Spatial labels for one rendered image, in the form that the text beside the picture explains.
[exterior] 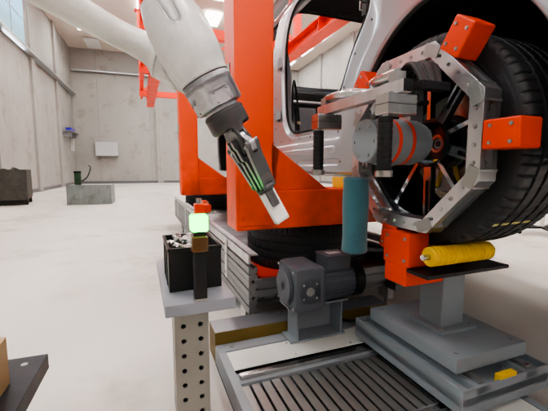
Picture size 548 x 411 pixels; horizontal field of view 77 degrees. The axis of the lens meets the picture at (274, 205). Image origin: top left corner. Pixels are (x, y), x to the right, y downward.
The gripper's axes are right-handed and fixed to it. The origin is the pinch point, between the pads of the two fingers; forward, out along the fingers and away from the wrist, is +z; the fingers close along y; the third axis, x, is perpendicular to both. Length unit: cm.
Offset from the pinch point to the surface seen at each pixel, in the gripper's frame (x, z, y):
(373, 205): 45, 29, -38
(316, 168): 33, 7, -40
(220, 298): -17.1, 17.6, -20.5
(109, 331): -64, 36, -115
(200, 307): -22.1, 16.2, -20.5
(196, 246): -15.3, 2.9, -19.3
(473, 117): 56, 8, 1
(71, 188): -125, -82, -762
